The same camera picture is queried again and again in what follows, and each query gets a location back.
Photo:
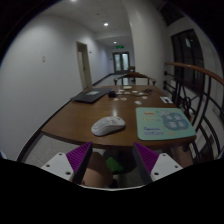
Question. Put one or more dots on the black laptop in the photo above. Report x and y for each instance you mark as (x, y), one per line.
(91, 96)

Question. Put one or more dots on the open side door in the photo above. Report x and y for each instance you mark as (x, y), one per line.
(84, 66)

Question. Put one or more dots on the green exit sign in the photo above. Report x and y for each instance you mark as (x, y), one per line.
(119, 47)

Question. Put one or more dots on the black small box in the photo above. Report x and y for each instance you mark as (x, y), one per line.
(112, 94)

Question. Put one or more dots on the white computer mouse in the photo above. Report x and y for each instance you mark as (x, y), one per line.
(107, 125)

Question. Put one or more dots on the green patterned mouse pad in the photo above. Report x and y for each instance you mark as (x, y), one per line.
(156, 124)

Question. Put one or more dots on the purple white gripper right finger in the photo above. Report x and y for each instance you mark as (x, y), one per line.
(153, 166)

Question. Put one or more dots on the white card on table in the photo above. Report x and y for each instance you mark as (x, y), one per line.
(166, 100)

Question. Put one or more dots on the double glass door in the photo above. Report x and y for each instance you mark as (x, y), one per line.
(121, 62)

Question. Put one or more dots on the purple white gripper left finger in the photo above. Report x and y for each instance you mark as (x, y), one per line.
(70, 166)

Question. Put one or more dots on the wooden chair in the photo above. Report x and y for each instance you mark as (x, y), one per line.
(135, 75)

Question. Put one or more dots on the wooden stair handrail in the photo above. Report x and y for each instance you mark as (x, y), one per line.
(196, 68)

